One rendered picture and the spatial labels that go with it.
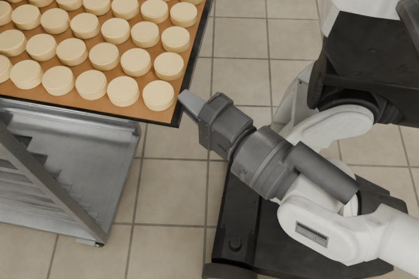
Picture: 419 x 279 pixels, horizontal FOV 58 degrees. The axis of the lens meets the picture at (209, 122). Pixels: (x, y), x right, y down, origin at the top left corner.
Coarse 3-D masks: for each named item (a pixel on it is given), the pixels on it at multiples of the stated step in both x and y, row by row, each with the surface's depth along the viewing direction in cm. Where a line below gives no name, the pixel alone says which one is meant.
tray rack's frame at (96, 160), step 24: (24, 120) 164; (48, 120) 164; (48, 144) 158; (72, 144) 158; (96, 144) 158; (120, 144) 158; (72, 168) 152; (96, 168) 152; (120, 168) 152; (72, 192) 147; (96, 192) 147; (120, 192) 147; (0, 216) 142; (24, 216) 142; (96, 240) 138
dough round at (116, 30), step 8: (104, 24) 68; (112, 24) 68; (120, 24) 68; (128, 24) 68; (104, 32) 67; (112, 32) 67; (120, 32) 67; (128, 32) 68; (112, 40) 67; (120, 40) 67
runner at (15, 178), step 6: (0, 174) 104; (6, 174) 104; (12, 174) 104; (18, 174) 104; (0, 180) 103; (6, 180) 102; (12, 180) 100; (18, 180) 100; (24, 180) 103; (36, 186) 101; (66, 186) 102
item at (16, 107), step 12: (0, 108) 157; (12, 108) 157; (24, 108) 157; (36, 108) 156; (48, 108) 154; (72, 120) 154; (84, 120) 154; (96, 120) 154; (108, 120) 153; (120, 120) 151
